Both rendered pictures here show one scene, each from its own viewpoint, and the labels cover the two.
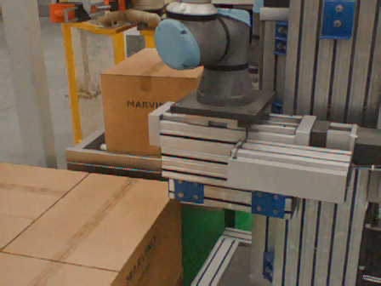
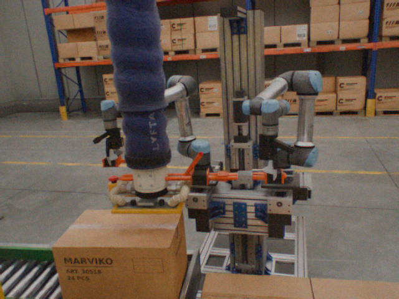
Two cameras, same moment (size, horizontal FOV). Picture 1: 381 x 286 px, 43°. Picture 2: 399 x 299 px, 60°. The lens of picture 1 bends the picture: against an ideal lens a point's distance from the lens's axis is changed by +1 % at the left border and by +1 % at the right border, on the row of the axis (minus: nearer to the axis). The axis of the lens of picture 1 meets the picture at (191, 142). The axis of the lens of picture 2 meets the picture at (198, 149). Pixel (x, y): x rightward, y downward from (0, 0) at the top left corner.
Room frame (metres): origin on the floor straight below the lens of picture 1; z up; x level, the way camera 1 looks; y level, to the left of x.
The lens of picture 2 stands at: (1.88, 1.83, 1.87)
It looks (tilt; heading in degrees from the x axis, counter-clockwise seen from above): 17 degrees down; 265
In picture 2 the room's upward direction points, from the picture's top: 4 degrees counter-clockwise
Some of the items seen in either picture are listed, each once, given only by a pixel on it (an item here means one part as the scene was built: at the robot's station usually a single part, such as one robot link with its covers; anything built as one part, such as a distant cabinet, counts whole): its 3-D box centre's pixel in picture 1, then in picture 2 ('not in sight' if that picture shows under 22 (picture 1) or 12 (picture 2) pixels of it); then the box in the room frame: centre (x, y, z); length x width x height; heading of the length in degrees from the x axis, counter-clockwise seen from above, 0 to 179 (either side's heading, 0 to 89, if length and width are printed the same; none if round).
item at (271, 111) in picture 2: not in sight; (270, 112); (1.41, 0.33, 1.55); 0.09 x 0.08 x 0.11; 48
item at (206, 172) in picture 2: (117, 1); (200, 176); (1.74, 0.25, 1.24); 0.10 x 0.08 x 0.06; 76
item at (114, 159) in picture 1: (141, 162); (186, 288); (1.86, 0.21, 0.58); 0.70 x 0.03 x 0.06; 74
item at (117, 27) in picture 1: (120, 21); (147, 204); (2.01, 0.29, 1.14); 0.34 x 0.10 x 0.05; 166
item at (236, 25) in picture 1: (224, 34); (282, 153); (1.21, -0.08, 1.20); 0.13 x 0.12 x 0.14; 138
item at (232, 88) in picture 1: (225, 79); (280, 171); (1.22, -0.09, 1.09); 0.15 x 0.15 x 0.10
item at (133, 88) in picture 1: (167, 102); (127, 258); (2.17, 0.11, 0.75); 0.60 x 0.40 x 0.40; 167
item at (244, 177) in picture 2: (91, 8); (244, 177); (1.53, 0.31, 1.24); 0.07 x 0.07 x 0.04; 76
